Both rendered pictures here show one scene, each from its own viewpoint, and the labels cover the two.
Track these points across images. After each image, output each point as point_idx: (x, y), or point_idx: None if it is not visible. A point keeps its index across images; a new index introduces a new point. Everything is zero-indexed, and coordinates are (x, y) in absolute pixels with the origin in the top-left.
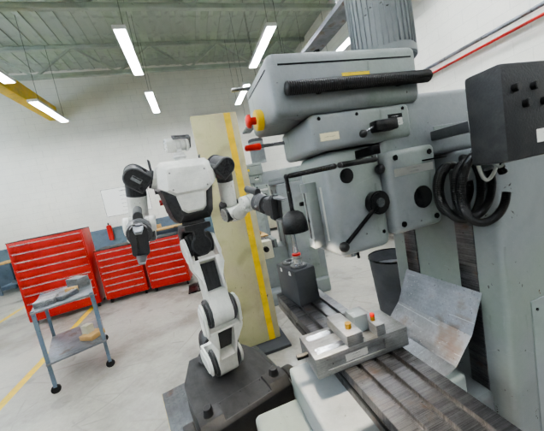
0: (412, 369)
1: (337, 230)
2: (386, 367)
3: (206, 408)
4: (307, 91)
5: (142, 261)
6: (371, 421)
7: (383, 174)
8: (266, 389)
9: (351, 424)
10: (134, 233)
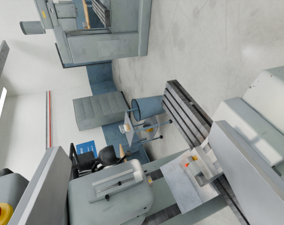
0: (192, 142)
1: (121, 164)
2: (199, 143)
3: None
4: None
5: (217, 143)
6: (210, 118)
7: None
8: None
9: (216, 113)
10: (54, 146)
